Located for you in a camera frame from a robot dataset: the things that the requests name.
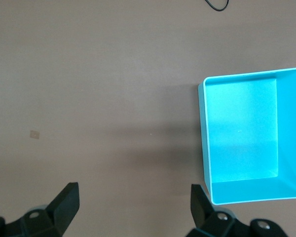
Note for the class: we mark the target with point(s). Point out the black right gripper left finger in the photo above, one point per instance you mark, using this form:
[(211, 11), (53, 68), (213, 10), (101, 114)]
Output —
[(61, 205)]

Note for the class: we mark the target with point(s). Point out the small brown tape patch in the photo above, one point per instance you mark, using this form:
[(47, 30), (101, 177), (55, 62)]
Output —
[(34, 134)]

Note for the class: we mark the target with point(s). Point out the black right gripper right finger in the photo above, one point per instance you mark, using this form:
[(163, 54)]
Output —
[(202, 209)]

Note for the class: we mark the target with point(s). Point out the cyan plastic storage bin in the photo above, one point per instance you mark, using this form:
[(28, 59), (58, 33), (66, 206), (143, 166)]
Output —
[(241, 128)]

